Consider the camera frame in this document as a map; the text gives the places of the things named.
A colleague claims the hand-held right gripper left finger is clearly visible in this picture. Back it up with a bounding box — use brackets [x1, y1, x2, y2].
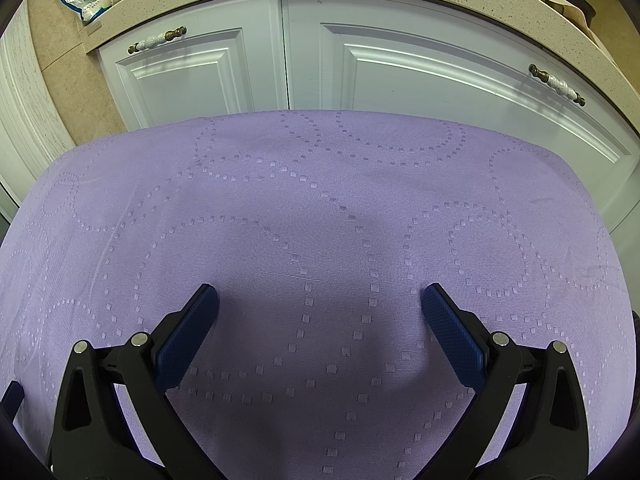
[45, 283, 236, 480]

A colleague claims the narrow white cabinet door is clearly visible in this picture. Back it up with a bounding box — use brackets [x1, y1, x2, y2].
[96, 0, 290, 133]

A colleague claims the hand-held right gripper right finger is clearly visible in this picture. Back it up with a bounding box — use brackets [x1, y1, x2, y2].
[421, 283, 591, 480]

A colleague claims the wide white drawer front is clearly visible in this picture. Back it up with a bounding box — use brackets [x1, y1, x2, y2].
[281, 0, 640, 233]

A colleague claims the brass and white cabinet handle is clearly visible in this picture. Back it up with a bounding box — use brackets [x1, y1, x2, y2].
[128, 26, 187, 55]
[529, 64, 586, 107]

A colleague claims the white door frame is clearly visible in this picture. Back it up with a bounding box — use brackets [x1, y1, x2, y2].
[0, 7, 81, 221]

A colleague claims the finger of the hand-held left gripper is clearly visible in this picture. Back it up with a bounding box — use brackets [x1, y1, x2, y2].
[0, 381, 24, 419]

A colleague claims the purple patterned tablecloth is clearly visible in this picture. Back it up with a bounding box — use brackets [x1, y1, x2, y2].
[0, 109, 628, 480]

